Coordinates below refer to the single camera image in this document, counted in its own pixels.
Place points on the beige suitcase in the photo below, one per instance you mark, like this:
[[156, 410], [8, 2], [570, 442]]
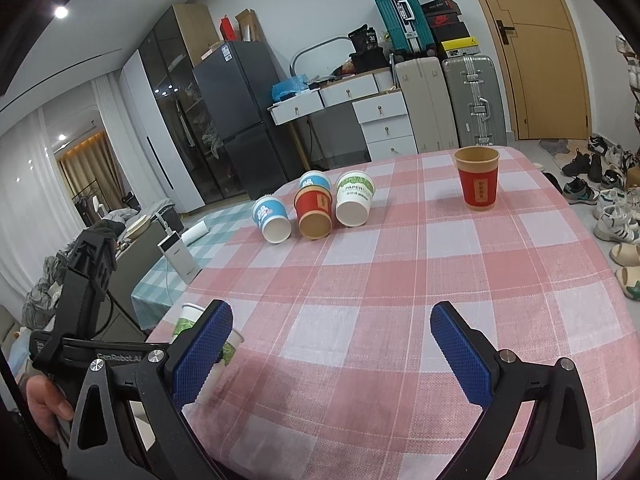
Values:
[[423, 85]]

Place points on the teal plaid tablecloth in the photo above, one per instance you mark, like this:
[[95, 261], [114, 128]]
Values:
[[161, 288]]

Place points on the black shoe boxes stack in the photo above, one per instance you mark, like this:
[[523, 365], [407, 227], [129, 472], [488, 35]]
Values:
[[443, 17]]

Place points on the front blue rabbit paper cup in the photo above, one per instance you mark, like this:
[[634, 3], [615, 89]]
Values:
[[271, 217]]

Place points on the upright red paper cup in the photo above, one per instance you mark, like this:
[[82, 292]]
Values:
[[478, 168]]

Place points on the dark grey refrigerator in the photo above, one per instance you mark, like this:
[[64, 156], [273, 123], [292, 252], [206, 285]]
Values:
[[236, 82]]

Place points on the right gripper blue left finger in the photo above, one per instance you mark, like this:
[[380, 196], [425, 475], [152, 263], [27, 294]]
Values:
[[129, 421]]

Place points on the white power bank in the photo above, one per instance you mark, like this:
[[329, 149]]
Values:
[[179, 257]]

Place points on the lying red paper cup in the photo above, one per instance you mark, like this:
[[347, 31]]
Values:
[[313, 206]]

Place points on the white green paper cup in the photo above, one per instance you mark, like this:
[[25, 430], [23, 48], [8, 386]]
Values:
[[354, 194], [203, 341]]

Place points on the pink plaid tablecloth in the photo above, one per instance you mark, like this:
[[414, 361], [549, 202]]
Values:
[[338, 375]]

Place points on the white paper roll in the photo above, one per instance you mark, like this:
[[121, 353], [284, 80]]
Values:
[[194, 233]]

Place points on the teal suitcase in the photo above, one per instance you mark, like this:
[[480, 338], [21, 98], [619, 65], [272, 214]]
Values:
[[410, 35]]

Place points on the black white sneaker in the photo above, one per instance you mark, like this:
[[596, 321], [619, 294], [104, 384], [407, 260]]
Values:
[[578, 191]]

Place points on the glass door display cabinet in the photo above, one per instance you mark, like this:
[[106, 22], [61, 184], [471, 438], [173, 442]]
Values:
[[170, 116]]

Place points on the silver aluminium suitcase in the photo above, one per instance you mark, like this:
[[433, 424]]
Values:
[[476, 101]]

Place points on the wooden door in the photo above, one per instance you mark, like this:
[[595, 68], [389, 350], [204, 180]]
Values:
[[542, 68]]

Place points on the lying white green paper cup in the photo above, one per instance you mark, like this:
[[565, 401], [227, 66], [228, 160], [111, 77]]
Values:
[[354, 194]]

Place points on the blue plastic bag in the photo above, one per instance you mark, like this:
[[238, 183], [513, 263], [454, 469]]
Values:
[[286, 89]]

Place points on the blue rabbit paper cup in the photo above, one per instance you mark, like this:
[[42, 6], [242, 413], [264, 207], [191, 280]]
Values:
[[316, 178], [271, 217]]

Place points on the white drawer desk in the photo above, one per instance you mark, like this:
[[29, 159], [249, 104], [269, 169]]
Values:
[[378, 104]]

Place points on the rear blue rabbit paper cup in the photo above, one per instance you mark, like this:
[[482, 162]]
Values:
[[316, 178]]

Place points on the person's left hand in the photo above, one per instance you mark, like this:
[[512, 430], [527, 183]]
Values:
[[47, 404]]

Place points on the beige slipper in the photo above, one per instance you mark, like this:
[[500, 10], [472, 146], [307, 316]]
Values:
[[625, 254]]

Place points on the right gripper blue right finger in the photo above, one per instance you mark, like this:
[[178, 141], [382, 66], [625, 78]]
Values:
[[558, 441]]

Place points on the black bag on desk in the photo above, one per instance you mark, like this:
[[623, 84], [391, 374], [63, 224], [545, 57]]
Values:
[[367, 54]]

